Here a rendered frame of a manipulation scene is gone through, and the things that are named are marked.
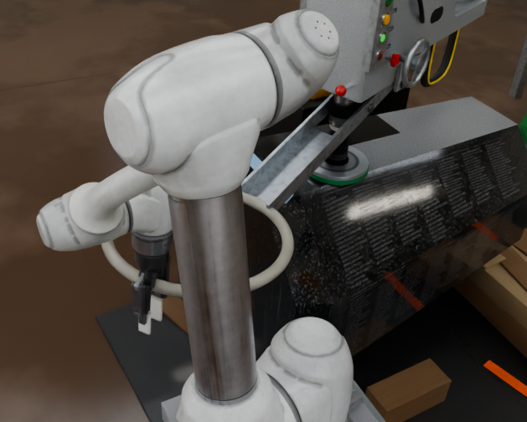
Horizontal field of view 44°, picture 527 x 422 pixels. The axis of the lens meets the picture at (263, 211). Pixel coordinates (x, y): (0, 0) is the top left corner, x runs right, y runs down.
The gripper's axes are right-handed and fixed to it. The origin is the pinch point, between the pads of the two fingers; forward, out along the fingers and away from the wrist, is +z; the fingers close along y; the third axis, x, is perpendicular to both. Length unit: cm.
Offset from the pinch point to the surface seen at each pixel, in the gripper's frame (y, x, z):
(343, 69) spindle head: 72, -17, -43
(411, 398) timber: 73, -64, 68
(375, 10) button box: 68, -24, -62
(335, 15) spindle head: 72, -12, -57
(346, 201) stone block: 76, -25, 0
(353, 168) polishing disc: 83, -24, -8
